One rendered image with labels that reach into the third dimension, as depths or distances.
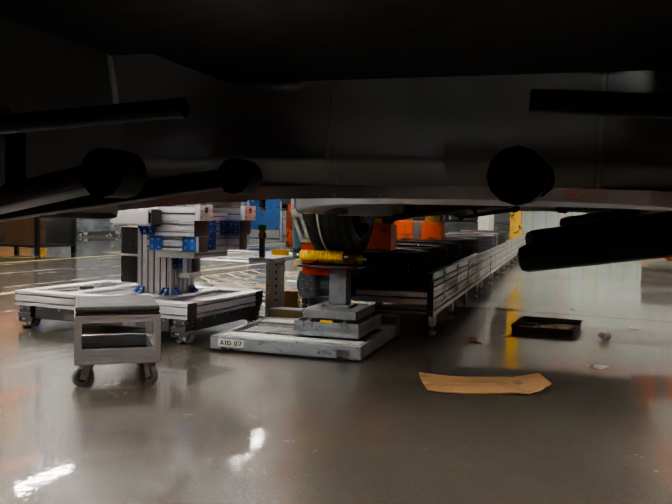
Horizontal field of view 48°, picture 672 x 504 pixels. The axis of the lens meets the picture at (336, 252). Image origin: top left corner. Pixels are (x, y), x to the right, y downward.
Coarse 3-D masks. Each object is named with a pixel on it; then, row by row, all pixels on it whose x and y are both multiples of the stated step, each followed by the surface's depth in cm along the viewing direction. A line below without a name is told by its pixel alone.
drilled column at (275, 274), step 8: (272, 264) 495; (280, 264) 495; (272, 272) 495; (280, 272) 495; (272, 280) 496; (280, 280) 496; (272, 288) 496; (280, 288) 497; (272, 296) 496; (280, 296) 497; (272, 304) 496; (280, 304) 498
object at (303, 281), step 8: (304, 280) 453; (312, 280) 451; (320, 280) 453; (328, 280) 452; (352, 280) 450; (304, 288) 453; (312, 288) 452; (320, 288) 453; (328, 288) 451; (352, 288) 450; (304, 296) 454; (312, 296) 453; (320, 296) 465; (328, 296) 466; (312, 304) 467
